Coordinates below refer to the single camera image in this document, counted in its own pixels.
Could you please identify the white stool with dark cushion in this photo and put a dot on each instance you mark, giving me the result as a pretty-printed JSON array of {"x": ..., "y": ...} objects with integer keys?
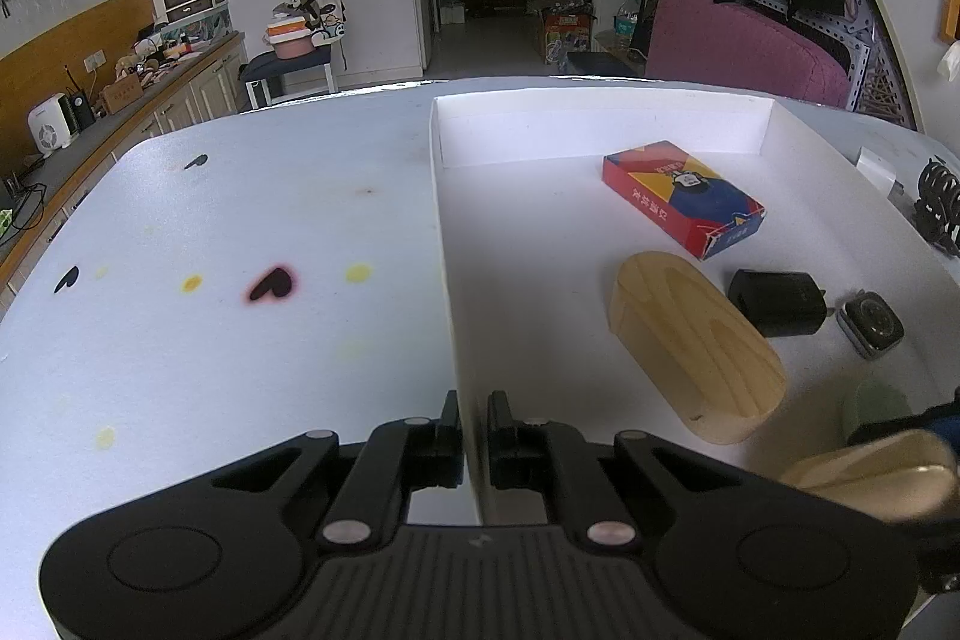
[{"x": 289, "y": 64}]

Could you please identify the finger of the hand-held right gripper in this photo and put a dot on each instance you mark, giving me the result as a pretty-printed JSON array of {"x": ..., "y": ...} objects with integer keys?
[
  {"x": 941, "y": 554},
  {"x": 941, "y": 424}
]

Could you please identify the black charger plug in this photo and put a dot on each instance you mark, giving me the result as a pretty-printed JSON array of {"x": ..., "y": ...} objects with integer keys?
[{"x": 776, "y": 302}]

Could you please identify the cream rounded object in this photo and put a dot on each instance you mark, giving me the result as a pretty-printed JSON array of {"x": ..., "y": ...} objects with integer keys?
[{"x": 877, "y": 475}]

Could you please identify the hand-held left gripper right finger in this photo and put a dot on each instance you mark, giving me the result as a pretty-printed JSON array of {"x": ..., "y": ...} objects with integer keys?
[{"x": 499, "y": 437}]

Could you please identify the small white box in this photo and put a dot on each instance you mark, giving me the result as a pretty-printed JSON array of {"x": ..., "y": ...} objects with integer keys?
[{"x": 876, "y": 169}]

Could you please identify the cartoon print bag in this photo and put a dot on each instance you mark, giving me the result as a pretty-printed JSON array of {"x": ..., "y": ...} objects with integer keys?
[{"x": 326, "y": 6}]

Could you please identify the black radio with antenna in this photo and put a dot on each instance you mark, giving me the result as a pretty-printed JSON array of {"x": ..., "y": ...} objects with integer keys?
[{"x": 81, "y": 111}]

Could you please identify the perforated metal rack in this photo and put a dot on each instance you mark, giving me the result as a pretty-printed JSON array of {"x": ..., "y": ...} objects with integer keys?
[{"x": 874, "y": 63}]

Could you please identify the white fan heater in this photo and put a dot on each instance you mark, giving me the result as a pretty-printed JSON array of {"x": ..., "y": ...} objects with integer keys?
[{"x": 52, "y": 126}]

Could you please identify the colourful cardboard box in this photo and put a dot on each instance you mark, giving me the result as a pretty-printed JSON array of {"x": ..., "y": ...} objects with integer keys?
[{"x": 566, "y": 36}]

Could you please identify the counter with cabinets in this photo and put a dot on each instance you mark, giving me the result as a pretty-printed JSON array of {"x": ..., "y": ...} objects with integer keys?
[{"x": 172, "y": 100}]

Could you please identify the grey smartwatch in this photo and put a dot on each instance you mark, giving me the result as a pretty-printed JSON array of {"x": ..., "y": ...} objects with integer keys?
[{"x": 871, "y": 321}]

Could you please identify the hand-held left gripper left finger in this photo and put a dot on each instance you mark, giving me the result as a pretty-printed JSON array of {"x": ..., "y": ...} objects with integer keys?
[{"x": 451, "y": 437}]

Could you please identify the rounded wooden block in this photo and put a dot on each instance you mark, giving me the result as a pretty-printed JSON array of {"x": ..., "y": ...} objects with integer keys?
[{"x": 690, "y": 340}]

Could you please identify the pink pot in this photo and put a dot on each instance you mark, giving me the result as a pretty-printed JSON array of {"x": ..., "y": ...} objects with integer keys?
[{"x": 289, "y": 40}]

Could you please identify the black flat bag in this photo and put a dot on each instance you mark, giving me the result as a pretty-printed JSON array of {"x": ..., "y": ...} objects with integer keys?
[{"x": 604, "y": 64}]

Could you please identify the white shallow tray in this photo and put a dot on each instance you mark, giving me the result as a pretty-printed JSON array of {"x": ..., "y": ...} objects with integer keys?
[{"x": 540, "y": 310}]

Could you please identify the water bottle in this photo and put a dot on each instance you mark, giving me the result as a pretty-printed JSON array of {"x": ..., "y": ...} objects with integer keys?
[{"x": 628, "y": 19}]

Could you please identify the red and blue card box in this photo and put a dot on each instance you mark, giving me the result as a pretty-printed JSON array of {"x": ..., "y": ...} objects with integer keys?
[{"x": 675, "y": 190}]

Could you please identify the wall socket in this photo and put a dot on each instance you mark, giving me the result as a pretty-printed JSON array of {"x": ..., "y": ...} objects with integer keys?
[{"x": 94, "y": 63}]

